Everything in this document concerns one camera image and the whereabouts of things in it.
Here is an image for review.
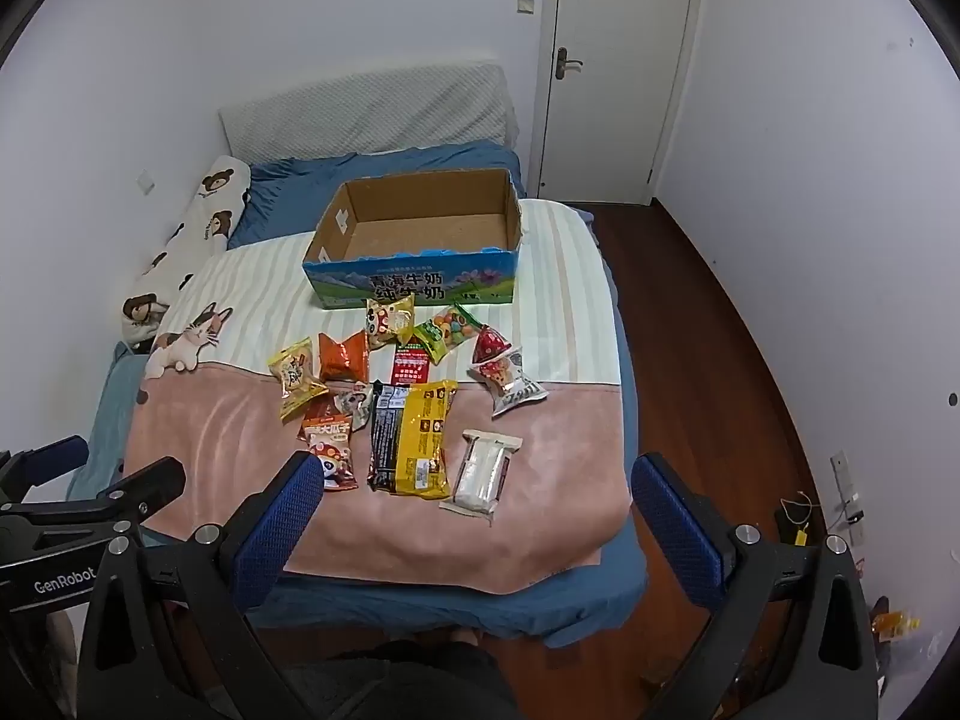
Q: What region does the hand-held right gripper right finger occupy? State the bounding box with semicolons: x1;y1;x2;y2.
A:
631;452;878;720

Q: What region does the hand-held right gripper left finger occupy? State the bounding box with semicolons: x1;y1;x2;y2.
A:
77;452;325;720

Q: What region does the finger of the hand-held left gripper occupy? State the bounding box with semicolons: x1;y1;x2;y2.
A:
0;435;89;500
0;457;187;541

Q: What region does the yellow and brown snack packet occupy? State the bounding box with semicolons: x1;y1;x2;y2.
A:
269;337;331;422

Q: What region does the orange snack packet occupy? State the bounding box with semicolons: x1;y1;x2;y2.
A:
318;329;371;383

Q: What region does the white and red snack packet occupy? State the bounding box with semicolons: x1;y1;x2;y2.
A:
469;349;549;419

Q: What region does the green colourful candy bag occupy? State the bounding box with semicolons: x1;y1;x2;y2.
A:
415;303;476;359

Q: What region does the blue printed cardboard box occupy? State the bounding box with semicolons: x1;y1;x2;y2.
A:
302;168;523;311

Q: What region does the light blue quilt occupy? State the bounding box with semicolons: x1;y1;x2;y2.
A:
66;341;151;503

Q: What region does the blue bed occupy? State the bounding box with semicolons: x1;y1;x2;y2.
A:
66;142;650;650

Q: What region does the red mushroom print snack packet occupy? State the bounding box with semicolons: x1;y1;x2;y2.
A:
306;436;361;494

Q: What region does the red seed snack packet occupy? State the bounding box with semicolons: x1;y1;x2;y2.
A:
298;396;355;445

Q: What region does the striped pink cat blanket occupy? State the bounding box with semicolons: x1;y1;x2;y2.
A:
124;199;631;590

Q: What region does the black long snack packet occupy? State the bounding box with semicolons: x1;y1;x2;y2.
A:
366;381;412;494

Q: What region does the small silver snack packet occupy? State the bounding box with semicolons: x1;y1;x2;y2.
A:
332;382;377;434

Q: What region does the large yellow snack packet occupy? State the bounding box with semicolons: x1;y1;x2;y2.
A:
390;379;459;498

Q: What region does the clear white snack packet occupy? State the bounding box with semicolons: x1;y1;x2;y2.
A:
439;428;524;524

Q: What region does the red square snack packet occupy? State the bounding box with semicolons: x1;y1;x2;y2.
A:
391;343;431;389

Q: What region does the orange plastic bag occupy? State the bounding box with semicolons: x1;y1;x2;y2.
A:
870;596;923;644

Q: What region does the yellow cartoon snack packet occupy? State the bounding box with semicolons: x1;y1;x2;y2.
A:
365;294;416;350

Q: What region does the red strawberry snack packet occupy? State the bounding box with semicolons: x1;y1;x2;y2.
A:
472;324;521;368

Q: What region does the white bear print pillow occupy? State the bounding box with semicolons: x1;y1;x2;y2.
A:
122;156;252;352

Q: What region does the blue pillow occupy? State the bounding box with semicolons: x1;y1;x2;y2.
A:
229;142;526;248

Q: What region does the grey cushion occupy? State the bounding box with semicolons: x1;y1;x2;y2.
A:
219;60;518;166

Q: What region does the white door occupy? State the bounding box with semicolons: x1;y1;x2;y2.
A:
536;0;706;205

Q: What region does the yellow cable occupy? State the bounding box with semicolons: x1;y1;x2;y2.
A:
778;493;817;545

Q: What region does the white wall socket with plug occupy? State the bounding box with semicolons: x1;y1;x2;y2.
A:
829;451;865;541

